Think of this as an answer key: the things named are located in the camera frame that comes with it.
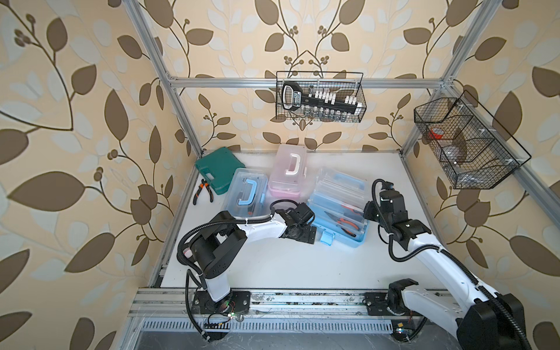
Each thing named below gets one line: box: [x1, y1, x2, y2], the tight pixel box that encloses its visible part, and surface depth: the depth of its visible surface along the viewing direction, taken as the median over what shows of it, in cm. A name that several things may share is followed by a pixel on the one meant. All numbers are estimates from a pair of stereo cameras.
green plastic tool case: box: [194, 146, 246, 196], surface depth 111 cm
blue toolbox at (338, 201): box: [306, 166, 369, 248], surface depth 88 cm
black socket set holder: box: [281, 81, 364, 120], surface depth 86 cm
